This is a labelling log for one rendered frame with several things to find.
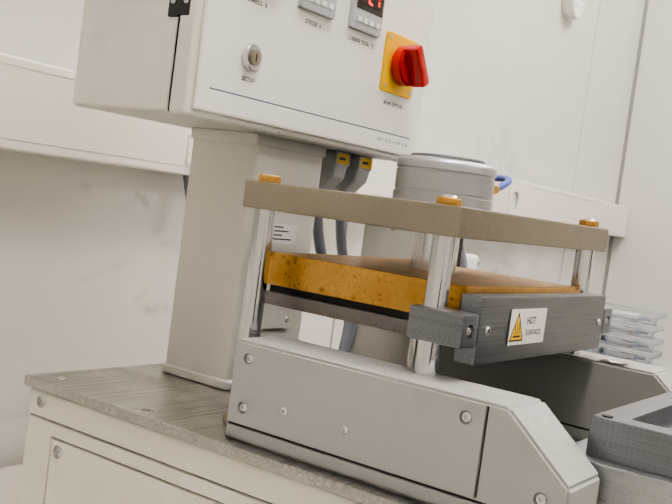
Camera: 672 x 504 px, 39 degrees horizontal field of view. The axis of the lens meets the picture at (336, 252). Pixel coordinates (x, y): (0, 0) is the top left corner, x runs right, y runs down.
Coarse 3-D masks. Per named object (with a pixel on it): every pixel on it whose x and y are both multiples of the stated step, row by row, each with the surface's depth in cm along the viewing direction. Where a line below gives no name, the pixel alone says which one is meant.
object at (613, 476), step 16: (592, 464) 56; (608, 464) 56; (608, 480) 56; (624, 480) 55; (640, 480) 55; (656, 480) 54; (608, 496) 56; (624, 496) 55; (640, 496) 55; (656, 496) 54
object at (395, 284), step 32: (288, 256) 71; (320, 256) 74; (352, 256) 80; (416, 256) 75; (288, 288) 71; (320, 288) 69; (352, 288) 68; (384, 288) 66; (416, 288) 65; (480, 288) 64; (512, 288) 68; (544, 288) 73; (576, 288) 78; (352, 320) 68; (384, 320) 66
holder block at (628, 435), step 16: (656, 400) 66; (592, 416) 58; (608, 416) 57; (624, 416) 59; (640, 416) 60; (656, 416) 62; (592, 432) 58; (608, 432) 57; (624, 432) 56; (640, 432) 56; (656, 432) 55; (592, 448) 58; (608, 448) 57; (624, 448) 56; (640, 448) 56; (656, 448) 55; (624, 464) 56; (640, 464) 56; (656, 464) 55
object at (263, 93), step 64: (128, 0) 73; (192, 0) 69; (256, 0) 73; (320, 0) 79; (384, 0) 87; (128, 64) 73; (192, 64) 69; (256, 64) 74; (320, 64) 81; (384, 64) 88; (192, 128) 84; (256, 128) 76; (320, 128) 82; (384, 128) 90; (192, 192) 84; (192, 256) 84; (384, 256) 96; (192, 320) 84
